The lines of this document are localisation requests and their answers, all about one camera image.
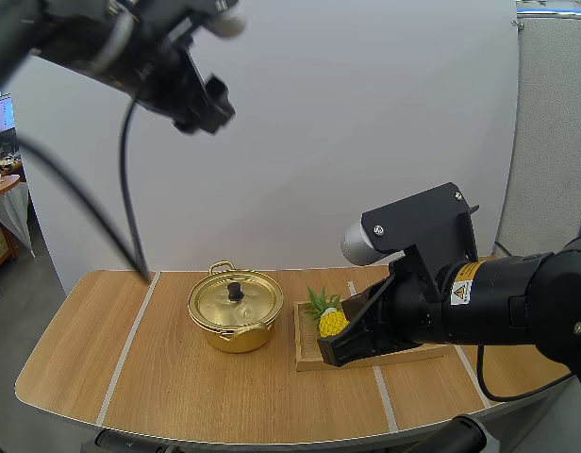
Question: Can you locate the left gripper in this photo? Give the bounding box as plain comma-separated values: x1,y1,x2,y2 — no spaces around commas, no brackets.
129,44,237,138

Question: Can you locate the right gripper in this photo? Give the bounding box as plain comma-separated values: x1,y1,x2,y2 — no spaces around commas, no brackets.
316,244,446,369

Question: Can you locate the yellow toy pineapple green crown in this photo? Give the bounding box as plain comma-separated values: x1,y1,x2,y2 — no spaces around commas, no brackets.
303,284,353,340

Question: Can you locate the shallow wooden tray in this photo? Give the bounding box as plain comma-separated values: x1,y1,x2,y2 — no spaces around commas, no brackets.
293,294,450,374

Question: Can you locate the white backdrop board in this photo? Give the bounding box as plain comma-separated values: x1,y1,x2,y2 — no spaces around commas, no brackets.
6,0,522,299

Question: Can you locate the gold lid with black knob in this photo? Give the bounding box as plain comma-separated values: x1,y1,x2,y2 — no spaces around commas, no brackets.
190,269,279,328

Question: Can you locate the computer monitor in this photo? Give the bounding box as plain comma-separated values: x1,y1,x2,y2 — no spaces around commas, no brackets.
0,95,16,134

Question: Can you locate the round wooden desk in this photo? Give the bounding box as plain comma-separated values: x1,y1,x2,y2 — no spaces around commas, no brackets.
0,174,22,200

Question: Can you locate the grey partition panel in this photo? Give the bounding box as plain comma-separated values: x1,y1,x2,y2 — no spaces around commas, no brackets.
493,0,581,266

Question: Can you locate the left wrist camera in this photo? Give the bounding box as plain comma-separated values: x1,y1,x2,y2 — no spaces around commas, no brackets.
163,0,248,49

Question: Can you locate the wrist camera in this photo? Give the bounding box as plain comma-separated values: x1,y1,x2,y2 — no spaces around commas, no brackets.
163,0,248,49
340,181,481,266

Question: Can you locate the gold pot with two handles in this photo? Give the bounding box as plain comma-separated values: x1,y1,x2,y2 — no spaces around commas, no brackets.
187,260,286,355

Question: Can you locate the black cable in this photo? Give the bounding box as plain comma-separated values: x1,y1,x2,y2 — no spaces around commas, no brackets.
0,133,149,285
119,96,151,285
474,345,580,404

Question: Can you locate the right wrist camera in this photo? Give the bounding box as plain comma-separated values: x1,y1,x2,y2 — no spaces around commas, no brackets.
340,181,481,266

